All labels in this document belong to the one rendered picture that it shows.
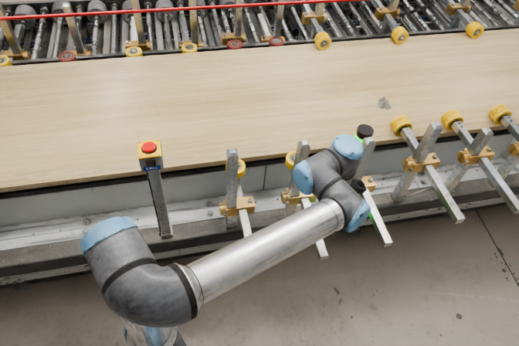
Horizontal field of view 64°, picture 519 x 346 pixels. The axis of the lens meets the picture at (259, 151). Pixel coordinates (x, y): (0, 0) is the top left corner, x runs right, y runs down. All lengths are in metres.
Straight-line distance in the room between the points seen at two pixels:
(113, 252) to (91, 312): 1.58
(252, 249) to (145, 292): 0.24
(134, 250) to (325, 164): 0.56
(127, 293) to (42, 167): 1.05
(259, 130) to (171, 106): 0.42
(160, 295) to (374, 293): 1.81
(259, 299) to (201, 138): 1.00
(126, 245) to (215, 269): 0.18
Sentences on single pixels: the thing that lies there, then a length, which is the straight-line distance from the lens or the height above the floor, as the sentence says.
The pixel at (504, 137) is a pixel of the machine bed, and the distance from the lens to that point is 2.37.
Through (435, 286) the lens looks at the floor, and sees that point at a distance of 2.64.
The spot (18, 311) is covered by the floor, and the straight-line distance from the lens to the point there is 2.56.
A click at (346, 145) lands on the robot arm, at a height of 1.33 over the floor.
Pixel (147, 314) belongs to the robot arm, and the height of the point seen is 1.42.
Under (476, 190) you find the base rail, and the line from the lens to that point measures 2.16.
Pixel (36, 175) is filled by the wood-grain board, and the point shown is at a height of 0.90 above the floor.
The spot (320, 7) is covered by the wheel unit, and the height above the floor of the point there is 1.02.
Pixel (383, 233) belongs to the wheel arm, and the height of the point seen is 0.86.
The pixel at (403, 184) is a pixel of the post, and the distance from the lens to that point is 1.85.
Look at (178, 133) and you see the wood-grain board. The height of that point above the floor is 0.90.
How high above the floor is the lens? 2.19
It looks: 49 degrees down
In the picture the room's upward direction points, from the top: 6 degrees clockwise
